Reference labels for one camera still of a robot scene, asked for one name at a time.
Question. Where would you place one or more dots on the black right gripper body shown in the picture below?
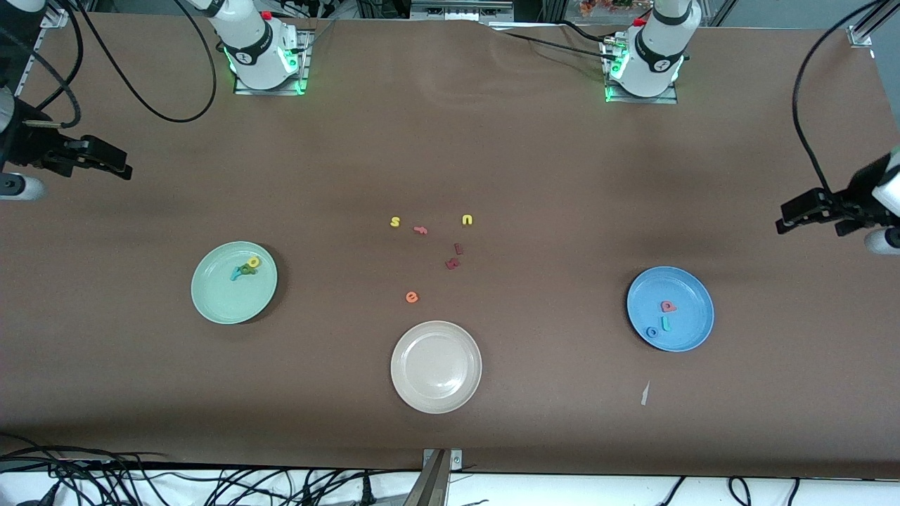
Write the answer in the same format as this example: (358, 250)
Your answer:
(29, 146)

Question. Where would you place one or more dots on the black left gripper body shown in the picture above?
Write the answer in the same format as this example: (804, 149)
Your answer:
(859, 190)

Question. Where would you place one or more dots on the teal foam letter y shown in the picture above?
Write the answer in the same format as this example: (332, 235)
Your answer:
(235, 275)

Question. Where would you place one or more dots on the blue plate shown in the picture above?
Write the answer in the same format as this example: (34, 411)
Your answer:
(689, 316)

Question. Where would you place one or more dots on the light green plate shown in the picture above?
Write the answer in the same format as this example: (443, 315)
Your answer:
(225, 299)

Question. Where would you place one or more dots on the small white paper scrap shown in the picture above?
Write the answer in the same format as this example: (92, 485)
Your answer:
(645, 393)

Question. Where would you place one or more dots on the orange artificial flowers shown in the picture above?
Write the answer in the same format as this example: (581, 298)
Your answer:
(605, 5)

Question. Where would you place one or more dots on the brown table cover sheet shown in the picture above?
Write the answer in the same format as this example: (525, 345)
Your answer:
(450, 140)

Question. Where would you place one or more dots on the beige plate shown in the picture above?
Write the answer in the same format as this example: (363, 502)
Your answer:
(436, 367)

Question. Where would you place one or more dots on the aluminium frame profile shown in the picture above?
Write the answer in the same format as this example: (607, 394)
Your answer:
(859, 34)
(58, 20)

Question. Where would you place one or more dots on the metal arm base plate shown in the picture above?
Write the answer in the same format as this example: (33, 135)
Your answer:
(643, 100)
(307, 63)

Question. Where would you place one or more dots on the grey metal equipment frame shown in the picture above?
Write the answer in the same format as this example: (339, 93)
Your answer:
(460, 10)

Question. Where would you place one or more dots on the silver mounting bracket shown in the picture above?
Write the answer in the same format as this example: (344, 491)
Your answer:
(455, 460)

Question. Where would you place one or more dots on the grey metal post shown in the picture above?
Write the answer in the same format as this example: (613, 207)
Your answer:
(429, 485)

